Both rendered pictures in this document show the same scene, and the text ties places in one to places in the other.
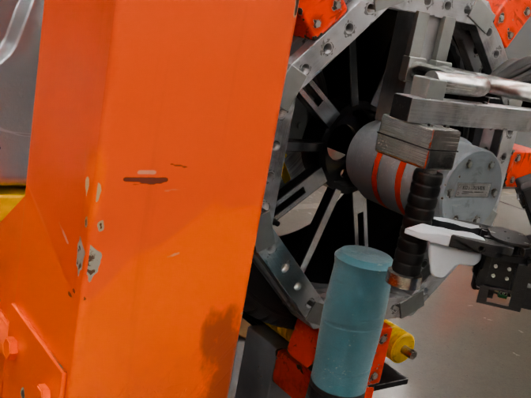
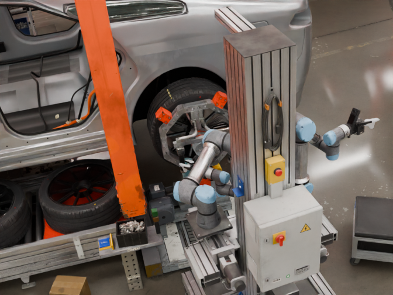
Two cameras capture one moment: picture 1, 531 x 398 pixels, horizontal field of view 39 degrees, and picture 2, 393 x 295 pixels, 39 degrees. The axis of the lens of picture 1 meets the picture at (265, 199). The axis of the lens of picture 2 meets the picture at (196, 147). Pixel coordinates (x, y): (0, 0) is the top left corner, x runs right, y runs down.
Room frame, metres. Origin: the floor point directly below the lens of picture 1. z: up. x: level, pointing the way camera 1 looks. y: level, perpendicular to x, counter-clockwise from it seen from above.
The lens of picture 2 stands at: (-1.76, -1.71, 3.12)
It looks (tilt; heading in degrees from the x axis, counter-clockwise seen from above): 36 degrees down; 28
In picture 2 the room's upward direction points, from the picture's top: 7 degrees counter-clockwise
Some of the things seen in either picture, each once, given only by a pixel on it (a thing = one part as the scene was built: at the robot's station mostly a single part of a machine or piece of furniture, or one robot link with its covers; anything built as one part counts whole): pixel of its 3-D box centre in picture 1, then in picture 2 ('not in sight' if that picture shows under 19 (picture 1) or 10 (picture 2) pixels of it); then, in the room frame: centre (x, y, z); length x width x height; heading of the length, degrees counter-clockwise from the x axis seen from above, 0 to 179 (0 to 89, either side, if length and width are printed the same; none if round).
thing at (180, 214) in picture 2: not in sight; (196, 198); (1.29, -0.04, 0.13); 0.50 x 0.36 x 0.10; 127
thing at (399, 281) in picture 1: (416, 225); (182, 162); (0.89, -0.19, 0.83); 0.04 x 0.04 x 0.16
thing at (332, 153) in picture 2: not in sight; (330, 148); (0.94, -1.17, 1.12); 0.11 x 0.08 x 0.11; 58
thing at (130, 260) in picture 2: not in sight; (131, 264); (0.42, 0.06, 0.21); 0.10 x 0.10 x 0.42; 37
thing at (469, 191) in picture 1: (419, 172); (200, 141); (1.12, -0.22, 0.85); 0.21 x 0.14 x 0.14; 37
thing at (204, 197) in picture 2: not in sight; (204, 198); (0.43, -0.57, 0.98); 0.13 x 0.12 x 0.14; 85
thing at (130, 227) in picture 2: not in sight; (131, 232); (0.45, 0.02, 0.51); 0.20 x 0.14 x 0.13; 120
